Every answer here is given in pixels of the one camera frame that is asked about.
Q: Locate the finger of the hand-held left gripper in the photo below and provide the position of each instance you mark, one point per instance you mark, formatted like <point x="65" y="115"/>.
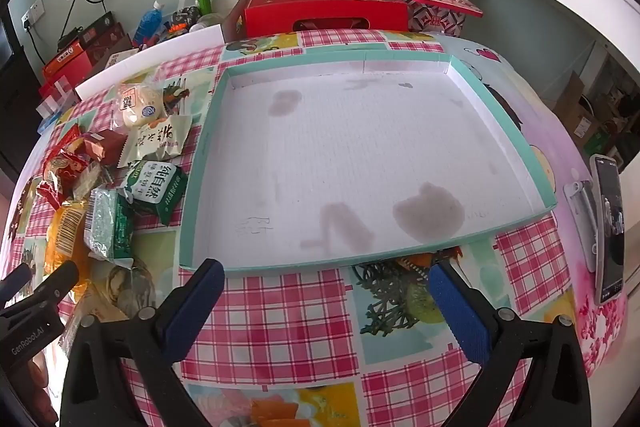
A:
<point x="55" y="284"/>
<point x="15" y="282"/>

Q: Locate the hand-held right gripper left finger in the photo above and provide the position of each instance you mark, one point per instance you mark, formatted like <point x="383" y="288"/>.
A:
<point x="195" y="302"/>

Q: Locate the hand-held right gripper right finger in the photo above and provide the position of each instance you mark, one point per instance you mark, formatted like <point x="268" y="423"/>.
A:
<point x="460" y="317"/>

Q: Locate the yellow bread packet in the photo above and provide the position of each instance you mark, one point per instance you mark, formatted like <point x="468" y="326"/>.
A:
<point x="67" y="232"/>

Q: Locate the round pie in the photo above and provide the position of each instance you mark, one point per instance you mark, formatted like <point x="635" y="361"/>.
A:
<point x="125" y="287"/>

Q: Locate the green clear-window snack packet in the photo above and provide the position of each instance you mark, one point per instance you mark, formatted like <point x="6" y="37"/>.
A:
<point x="112" y="222"/>

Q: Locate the small red snack packet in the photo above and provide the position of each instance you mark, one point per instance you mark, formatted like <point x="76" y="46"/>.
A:
<point x="47" y="193"/>

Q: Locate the green white snack packet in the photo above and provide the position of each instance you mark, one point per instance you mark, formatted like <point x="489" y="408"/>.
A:
<point x="157" y="192"/>

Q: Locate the red printed snack packet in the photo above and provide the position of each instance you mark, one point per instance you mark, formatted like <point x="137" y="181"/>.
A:
<point x="62" y="167"/>

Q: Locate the brown red snack packet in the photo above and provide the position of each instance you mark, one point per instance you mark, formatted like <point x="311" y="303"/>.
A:
<point x="105" y="146"/>

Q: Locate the white rice cracker packet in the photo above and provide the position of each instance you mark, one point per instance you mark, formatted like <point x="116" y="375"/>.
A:
<point x="157" y="139"/>

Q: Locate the round bun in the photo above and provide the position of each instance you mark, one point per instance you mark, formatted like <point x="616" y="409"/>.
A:
<point x="140" y="104"/>

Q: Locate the teal cardboard tray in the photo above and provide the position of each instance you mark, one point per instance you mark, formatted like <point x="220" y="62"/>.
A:
<point x="350" y="147"/>

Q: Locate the person's left hand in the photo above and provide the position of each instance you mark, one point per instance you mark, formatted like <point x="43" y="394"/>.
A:
<point x="40" y="382"/>

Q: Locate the pink checkered tablecloth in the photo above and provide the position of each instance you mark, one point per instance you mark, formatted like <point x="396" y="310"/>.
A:
<point x="280" y="307"/>

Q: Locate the small blue object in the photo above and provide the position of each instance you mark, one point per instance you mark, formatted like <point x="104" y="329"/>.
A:
<point x="50" y="122"/>

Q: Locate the white phone stand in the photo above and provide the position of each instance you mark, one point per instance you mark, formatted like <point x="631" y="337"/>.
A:
<point x="580" y="207"/>

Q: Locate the smartphone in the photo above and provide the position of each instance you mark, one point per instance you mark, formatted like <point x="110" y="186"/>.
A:
<point x="607" y="232"/>

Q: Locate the clear plastic box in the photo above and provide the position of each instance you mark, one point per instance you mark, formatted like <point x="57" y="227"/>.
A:
<point x="57" y="97"/>

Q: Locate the orange red box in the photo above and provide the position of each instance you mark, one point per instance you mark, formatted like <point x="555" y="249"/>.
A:
<point x="67" y="59"/>

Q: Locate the cardboard boxes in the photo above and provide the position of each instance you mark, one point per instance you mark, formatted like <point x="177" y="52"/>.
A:
<point x="585" y="117"/>

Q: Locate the printed cardboard box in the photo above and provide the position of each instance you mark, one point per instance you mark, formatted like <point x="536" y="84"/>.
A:
<point x="122" y="58"/>

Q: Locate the dark brown box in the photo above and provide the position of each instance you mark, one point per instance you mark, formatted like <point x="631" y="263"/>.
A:
<point x="102" y="37"/>

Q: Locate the blue liquid bottle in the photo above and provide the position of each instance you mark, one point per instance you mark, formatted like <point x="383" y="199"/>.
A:
<point x="149" y="24"/>

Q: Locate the clear plastic container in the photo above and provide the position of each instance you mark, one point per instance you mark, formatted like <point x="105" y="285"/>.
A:
<point x="205" y="22"/>

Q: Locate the colourful toy pile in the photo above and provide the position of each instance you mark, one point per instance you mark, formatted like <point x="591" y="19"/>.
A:
<point x="184" y="19"/>

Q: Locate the red white patterned box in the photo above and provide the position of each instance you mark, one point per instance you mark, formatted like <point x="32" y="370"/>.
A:
<point x="435" y="23"/>

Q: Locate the red gift box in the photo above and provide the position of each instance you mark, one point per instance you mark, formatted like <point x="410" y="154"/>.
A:
<point x="320" y="7"/>

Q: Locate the white wall socket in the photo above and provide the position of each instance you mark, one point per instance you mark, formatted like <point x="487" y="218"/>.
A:
<point x="32" y="13"/>

